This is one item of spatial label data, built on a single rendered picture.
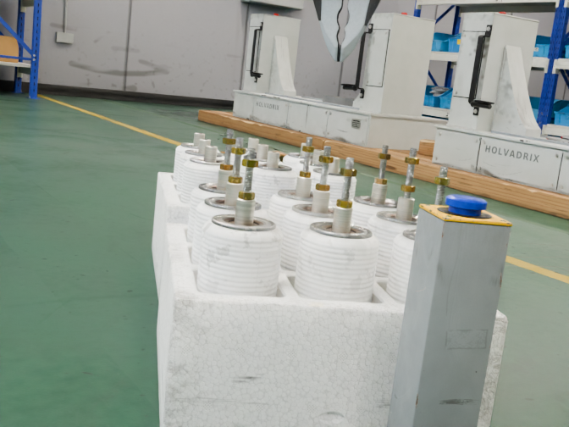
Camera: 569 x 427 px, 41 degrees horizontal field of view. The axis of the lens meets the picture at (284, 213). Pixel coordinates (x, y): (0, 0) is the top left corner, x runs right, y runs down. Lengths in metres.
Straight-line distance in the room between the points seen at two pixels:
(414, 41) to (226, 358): 3.58
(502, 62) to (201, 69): 4.36
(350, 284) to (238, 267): 0.13
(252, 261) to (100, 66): 6.43
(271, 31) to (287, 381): 4.64
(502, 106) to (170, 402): 3.01
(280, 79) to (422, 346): 4.61
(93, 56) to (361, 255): 6.43
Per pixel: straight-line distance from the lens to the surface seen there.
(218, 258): 0.87
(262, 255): 0.87
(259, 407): 0.89
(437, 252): 0.75
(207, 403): 0.89
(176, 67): 7.51
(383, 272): 1.04
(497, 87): 3.74
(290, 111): 4.86
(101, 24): 7.25
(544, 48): 6.91
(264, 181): 1.41
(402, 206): 1.06
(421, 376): 0.78
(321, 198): 1.02
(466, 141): 3.62
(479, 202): 0.77
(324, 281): 0.89
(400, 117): 4.29
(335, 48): 1.01
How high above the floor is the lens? 0.43
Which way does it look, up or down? 10 degrees down
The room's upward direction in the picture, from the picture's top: 7 degrees clockwise
